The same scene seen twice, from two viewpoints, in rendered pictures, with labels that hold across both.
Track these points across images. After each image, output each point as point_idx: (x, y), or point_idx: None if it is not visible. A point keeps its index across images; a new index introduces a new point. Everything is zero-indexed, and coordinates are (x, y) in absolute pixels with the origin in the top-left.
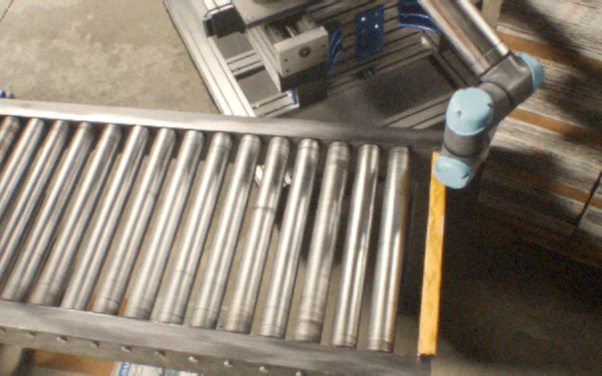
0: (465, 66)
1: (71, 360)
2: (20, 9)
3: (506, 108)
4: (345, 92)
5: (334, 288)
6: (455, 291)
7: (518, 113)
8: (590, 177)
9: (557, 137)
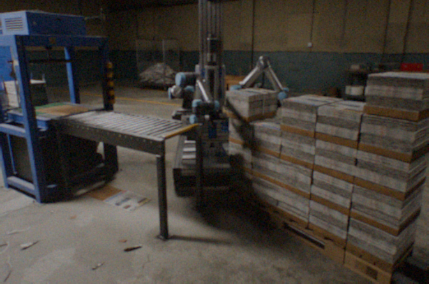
0: None
1: (95, 196)
2: None
3: (205, 105)
4: (210, 159)
5: (179, 201)
6: (214, 210)
7: (233, 140)
8: (250, 161)
9: (241, 147)
